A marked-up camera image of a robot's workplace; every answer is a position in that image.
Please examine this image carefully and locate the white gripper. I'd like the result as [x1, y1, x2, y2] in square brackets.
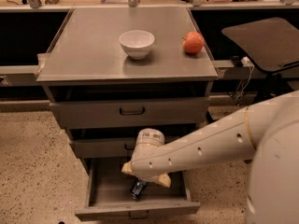
[121, 161, 171, 188]

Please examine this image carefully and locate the blue pepsi can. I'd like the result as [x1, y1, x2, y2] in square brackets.
[130, 179, 148, 200]

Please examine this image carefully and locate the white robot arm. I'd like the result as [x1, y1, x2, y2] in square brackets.
[121, 91, 299, 224]

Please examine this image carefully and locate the grey bottom drawer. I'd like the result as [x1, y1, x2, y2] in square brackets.
[75, 157, 200, 221]

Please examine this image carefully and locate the grey drawer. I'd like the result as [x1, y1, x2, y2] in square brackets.
[50, 97, 209, 129]
[75, 157, 200, 221]
[69, 134, 199, 159]

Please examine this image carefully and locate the grey middle drawer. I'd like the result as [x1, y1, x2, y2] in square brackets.
[69, 134, 199, 159]

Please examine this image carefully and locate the grey drawer cabinet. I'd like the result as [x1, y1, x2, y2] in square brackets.
[37, 7, 217, 163]

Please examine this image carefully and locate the grey top drawer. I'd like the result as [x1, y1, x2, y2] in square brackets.
[50, 97, 209, 129]

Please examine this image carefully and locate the white ceramic bowl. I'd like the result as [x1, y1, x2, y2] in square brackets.
[119, 30, 155, 60]

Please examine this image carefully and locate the red apple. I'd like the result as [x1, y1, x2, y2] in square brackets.
[183, 32, 205, 54]

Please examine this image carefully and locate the black side table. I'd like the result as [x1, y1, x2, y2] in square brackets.
[221, 17, 299, 103]

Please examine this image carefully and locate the white power adapter with cable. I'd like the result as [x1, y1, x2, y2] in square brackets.
[232, 56, 255, 104]

